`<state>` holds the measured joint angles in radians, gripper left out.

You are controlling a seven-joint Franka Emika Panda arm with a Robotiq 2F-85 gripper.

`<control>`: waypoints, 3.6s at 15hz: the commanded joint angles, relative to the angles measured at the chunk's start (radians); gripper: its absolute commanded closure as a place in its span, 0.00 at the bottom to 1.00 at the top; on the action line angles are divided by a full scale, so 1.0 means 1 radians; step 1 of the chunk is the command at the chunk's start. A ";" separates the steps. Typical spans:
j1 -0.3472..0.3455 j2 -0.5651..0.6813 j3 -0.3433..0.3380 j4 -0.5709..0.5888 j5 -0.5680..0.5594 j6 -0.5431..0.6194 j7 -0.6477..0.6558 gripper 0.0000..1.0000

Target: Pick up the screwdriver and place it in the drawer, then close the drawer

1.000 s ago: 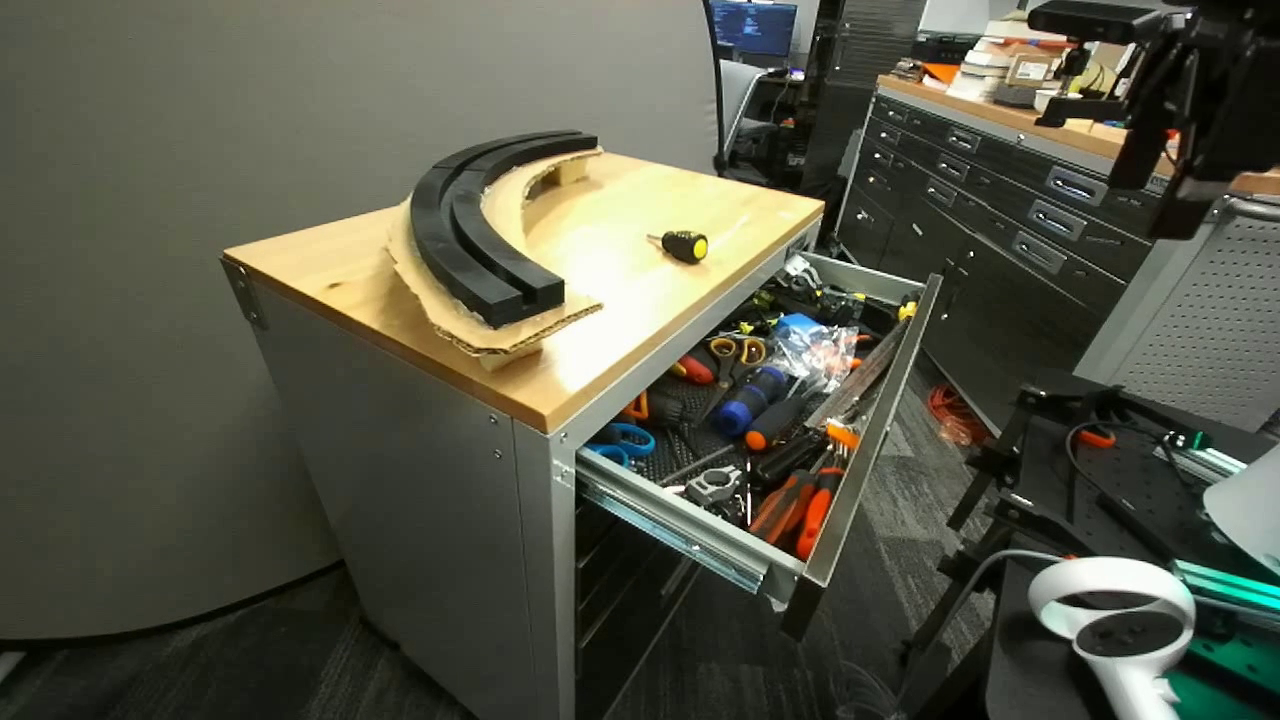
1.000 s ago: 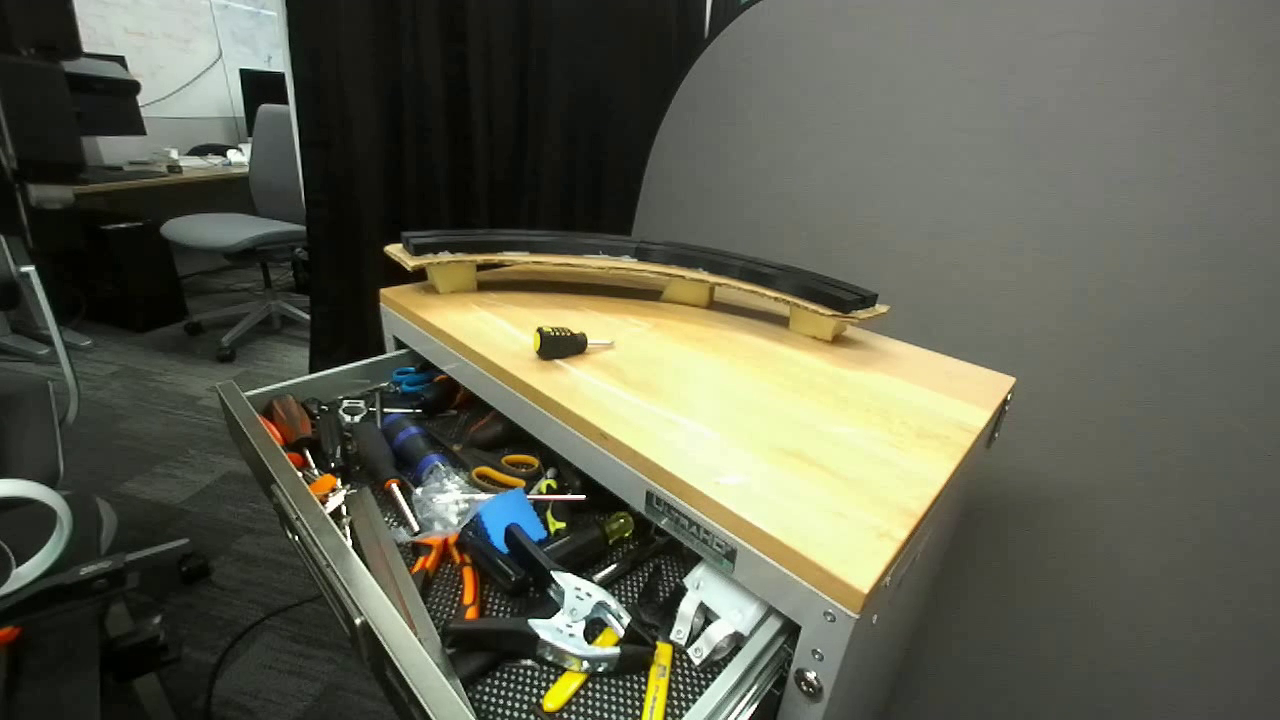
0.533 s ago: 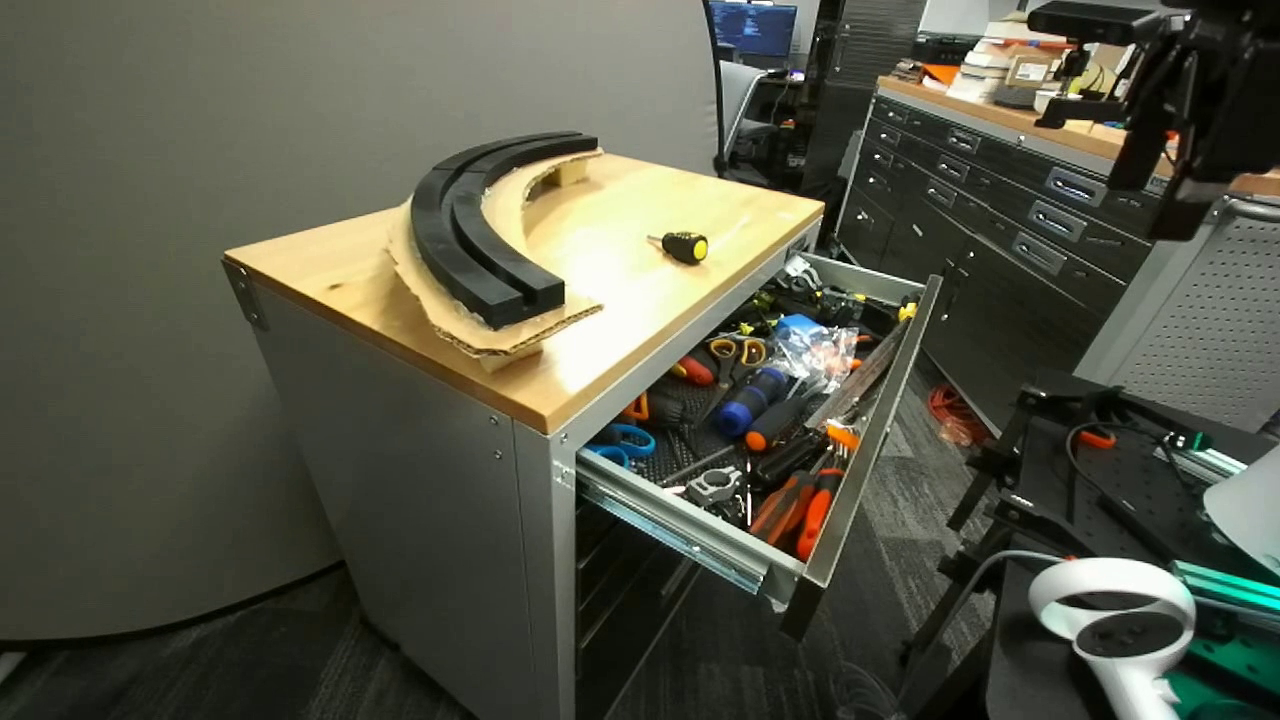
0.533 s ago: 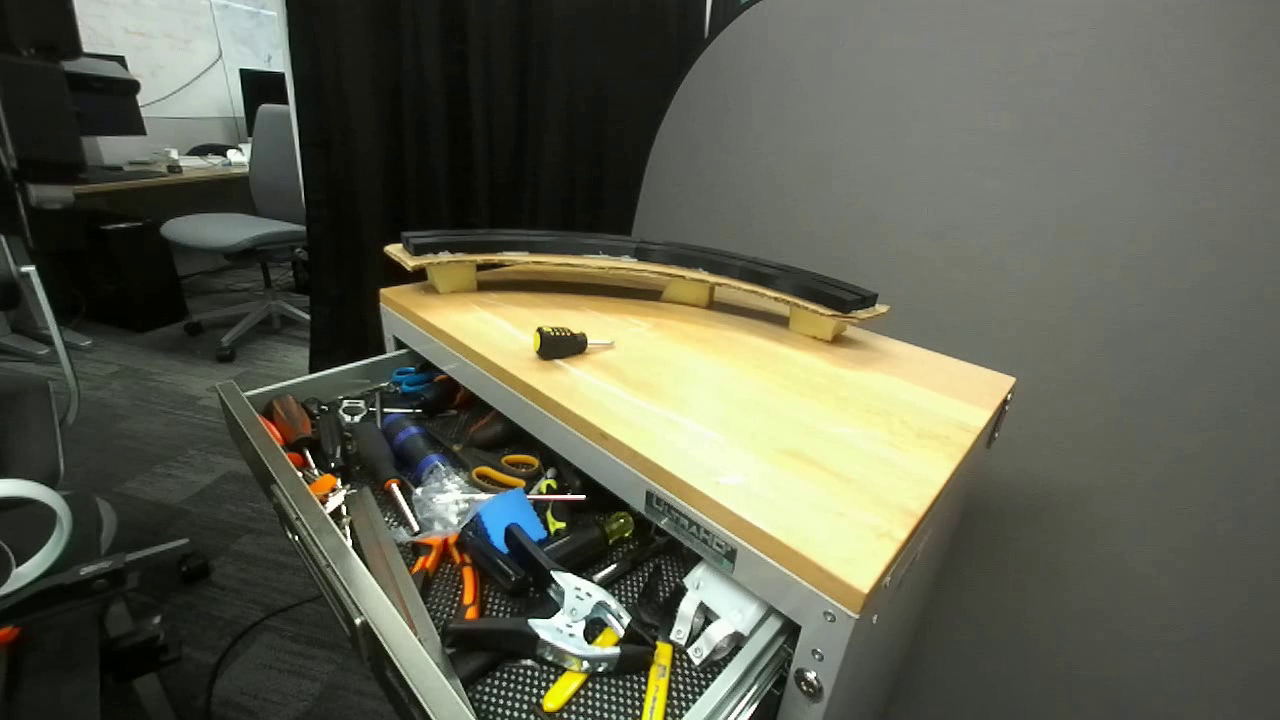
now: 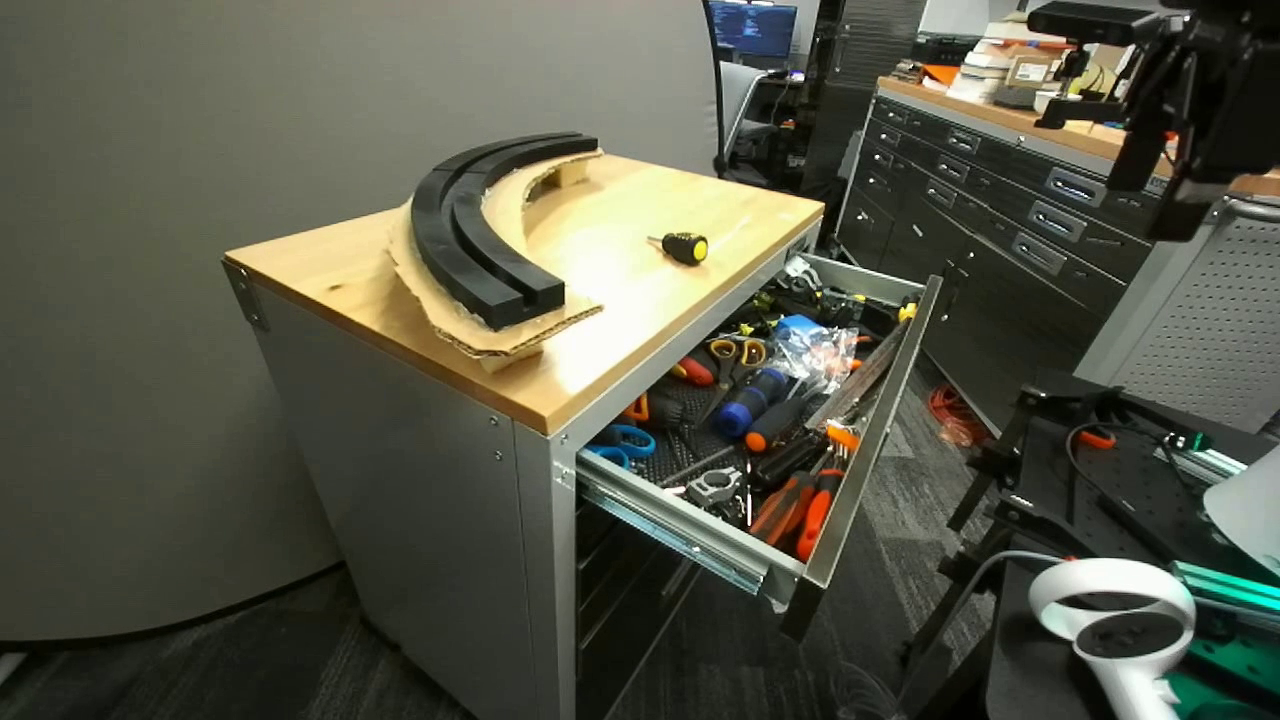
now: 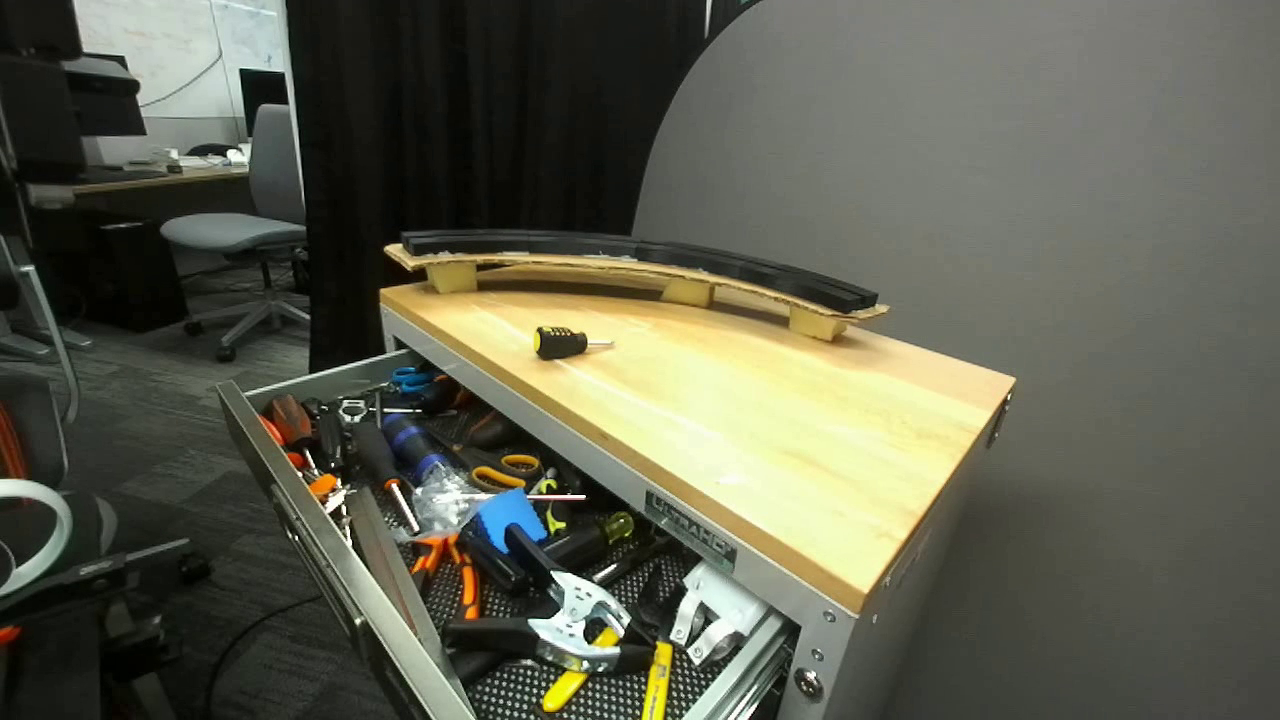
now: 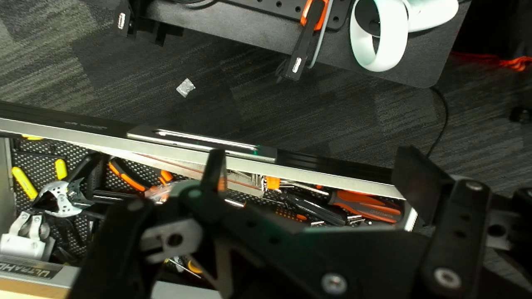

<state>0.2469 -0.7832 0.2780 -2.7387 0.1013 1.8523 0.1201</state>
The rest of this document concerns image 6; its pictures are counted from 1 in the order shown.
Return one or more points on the black cart board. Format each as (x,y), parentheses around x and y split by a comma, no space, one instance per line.
(104,571)

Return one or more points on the grey round partition panel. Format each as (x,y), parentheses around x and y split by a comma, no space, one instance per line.
(1000,200)

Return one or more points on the clear plastic bag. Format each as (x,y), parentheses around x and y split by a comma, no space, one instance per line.
(444,502)

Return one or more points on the small blue tool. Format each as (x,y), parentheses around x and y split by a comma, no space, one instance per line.
(415,381)

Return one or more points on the stubby black yellow screwdriver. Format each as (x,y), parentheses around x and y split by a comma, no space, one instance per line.
(561,341)

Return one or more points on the blue block clamp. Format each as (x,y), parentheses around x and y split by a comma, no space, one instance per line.
(504,520)

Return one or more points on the black computer monitor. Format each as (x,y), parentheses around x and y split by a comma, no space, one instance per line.
(260,93)

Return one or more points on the round cabinet key lock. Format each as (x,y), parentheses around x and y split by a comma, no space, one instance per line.
(810,683)

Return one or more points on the black desktop equipment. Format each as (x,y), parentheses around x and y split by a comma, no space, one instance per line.
(66,112)

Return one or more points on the cabinet logo badge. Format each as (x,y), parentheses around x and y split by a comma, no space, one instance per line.
(688,529)

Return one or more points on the long black yellow screwdriver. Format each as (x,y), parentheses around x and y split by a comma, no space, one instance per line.
(601,535)

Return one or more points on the grey office chair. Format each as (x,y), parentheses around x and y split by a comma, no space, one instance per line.
(252,225)

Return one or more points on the silver metal spring clamp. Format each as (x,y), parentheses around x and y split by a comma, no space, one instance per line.
(574,618)

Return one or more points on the curved wooden black track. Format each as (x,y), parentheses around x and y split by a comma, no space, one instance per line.
(643,248)

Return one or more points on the black under-desk cabinet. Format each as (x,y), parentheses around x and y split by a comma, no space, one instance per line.
(124,274)

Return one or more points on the grey metal stand frame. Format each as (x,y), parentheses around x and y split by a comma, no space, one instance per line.
(33,304)

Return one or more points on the steel tool cabinet wood top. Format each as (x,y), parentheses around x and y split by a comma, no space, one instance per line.
(852,666)

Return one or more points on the wide steel cabinet drawer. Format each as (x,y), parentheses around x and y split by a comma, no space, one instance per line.
(334,535)

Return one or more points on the white plastic bracket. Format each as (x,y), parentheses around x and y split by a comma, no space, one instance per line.
(712,615)

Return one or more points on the wooden office desk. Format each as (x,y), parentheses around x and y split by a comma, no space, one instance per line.
(134,186)

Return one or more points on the white VR controller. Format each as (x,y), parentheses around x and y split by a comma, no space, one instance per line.
(60,525)

